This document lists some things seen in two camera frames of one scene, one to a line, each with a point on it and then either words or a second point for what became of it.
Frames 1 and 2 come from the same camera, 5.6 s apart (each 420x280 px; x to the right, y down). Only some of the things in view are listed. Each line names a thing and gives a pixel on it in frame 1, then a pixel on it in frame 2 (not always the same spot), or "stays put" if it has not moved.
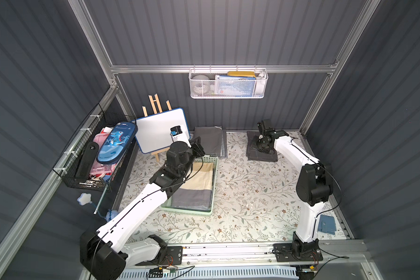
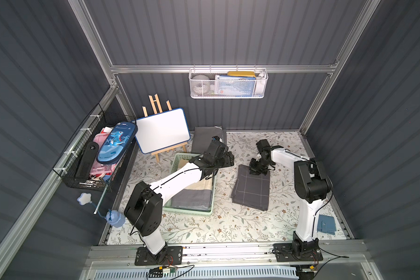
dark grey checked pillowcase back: x=254 y=153 -> x=251 y=191
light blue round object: x=111 y=214 stays put
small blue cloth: x=326 y=224 stays put
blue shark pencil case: x=118 y=140 stays put
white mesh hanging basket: x=225 y=83 stays put
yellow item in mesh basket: x=241 y=73 stays put
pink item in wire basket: x=102 y=171 stays put
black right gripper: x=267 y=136 -> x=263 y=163
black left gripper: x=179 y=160 -> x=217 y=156
